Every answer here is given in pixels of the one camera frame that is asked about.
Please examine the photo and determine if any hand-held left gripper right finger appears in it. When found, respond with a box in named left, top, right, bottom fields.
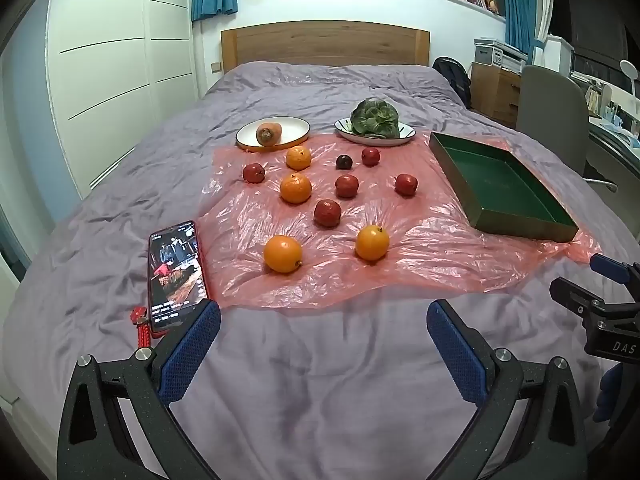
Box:
left=426, top=299, right=588, bottom=480

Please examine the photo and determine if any green bok choy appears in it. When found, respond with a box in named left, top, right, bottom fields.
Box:
left=350, top=99, right=401, bottom=138

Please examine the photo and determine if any white desk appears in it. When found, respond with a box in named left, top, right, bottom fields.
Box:
left=570, top=70, right=640, bottom=173

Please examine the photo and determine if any orange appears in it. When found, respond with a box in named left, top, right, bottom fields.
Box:
left=263, top=235, right=304, bottom=274
left=286, top=145, right=312, bottom=171
left=279, top=173, right=313, bottom=205
left=355, top=225, right=390, bottom=261

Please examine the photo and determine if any grey office chair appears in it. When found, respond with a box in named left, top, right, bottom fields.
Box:
left=516, top=65, right=618, bottom=193

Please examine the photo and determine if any red plastic sheet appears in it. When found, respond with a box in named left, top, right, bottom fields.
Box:
left=199, top=132, right=603, bottom=309

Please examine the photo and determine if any person's right hand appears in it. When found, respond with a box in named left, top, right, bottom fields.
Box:
left=594, top=364, right=625, bottom=423

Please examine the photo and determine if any white cabinet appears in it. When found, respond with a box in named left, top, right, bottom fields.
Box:
left=542, top=34, right=576, bottom=78

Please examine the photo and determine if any wooden headboard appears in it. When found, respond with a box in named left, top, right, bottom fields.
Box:
left=221, top=21, right=431, bottom=73

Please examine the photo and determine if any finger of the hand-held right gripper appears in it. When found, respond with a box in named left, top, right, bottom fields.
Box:
left=590, top=254, right=640, bottom=291
left=550, top=277, right=608, bottom=317

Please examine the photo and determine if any black backpack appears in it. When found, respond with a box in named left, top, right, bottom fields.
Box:
left=432, top=56, right=472, bottom=108

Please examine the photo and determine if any smartphone with red case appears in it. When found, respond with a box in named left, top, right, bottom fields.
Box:
left=148, top=220, right=211, bottom=333

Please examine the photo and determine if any white plate with black marks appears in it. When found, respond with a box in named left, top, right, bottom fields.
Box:
left=334, top=117, right=417, bottom=147

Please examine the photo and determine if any carrot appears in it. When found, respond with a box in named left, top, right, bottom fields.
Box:
left=256, top=122, right=284, bottom=147

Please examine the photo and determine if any wooden dresser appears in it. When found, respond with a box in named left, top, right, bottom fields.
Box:
left=470, top=61, right=526, bottom=128

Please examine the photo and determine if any white desk lamp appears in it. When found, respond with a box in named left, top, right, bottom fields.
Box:
left=620, top=59, right=640, bottom=101

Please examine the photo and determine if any green tray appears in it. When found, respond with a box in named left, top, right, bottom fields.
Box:
left=429, top=131, right=580, bottom=242

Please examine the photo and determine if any white printer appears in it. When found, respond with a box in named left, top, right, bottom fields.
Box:
left=500, top=44, right=529, bottom=72

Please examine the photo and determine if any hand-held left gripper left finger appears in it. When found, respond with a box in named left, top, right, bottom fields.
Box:
left=57, top=300, right=222, bottom=480

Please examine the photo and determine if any white plate with orange rim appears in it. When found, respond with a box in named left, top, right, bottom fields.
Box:
left=236, top=116, right=311, bottom=153

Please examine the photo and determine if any red braided lanyard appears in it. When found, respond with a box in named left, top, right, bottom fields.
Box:
left=130, top=307, right=153, bottom=348

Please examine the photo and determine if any white wardrobe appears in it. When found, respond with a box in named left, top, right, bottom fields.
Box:
left=47, top=0, right=201, bottom=201

